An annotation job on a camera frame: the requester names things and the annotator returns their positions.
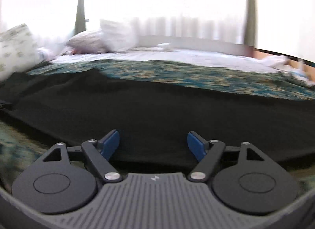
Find black pants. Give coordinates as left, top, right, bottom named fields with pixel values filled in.
left=1, top=69, right=314, bottom=170

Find teal patterned bed blanket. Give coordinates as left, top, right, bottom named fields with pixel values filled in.
left=1, top=60, right=314, bottom=191

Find white bed sheet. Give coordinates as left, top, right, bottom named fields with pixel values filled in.
left=52, top=49, right=277, bottom=73

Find white crumpled cloth at edge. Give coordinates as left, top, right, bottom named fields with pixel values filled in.
left=258, top=55, right=289, bottom=69

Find folded white floral duvet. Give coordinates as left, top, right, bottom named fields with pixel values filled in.
left=0, top=24, right=42, bottom=81

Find white pillow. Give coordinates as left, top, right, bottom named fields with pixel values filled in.
left=100, top=20, right=138, bottom=52

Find right green curtain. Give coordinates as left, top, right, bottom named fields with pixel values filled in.
left=244, top=0, right=257, bottom=47

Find green curtain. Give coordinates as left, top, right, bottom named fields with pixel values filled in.
left=244, top=0, right=257, bottom=47
left=74, top=0, right=86, bottom=35

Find left green curtain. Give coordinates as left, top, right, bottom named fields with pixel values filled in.
left=74, top=0, right=86, bottom=35

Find small white crumpled cloth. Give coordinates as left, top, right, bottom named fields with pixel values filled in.
left=157, top=43, right=173, bottom=52

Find white sheer curtain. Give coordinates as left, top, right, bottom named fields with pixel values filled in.
left=84, top=0, right=247, bottom=44

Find wooden bed frame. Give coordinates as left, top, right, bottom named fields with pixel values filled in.
left=136, top=35, right=300, bottom=68

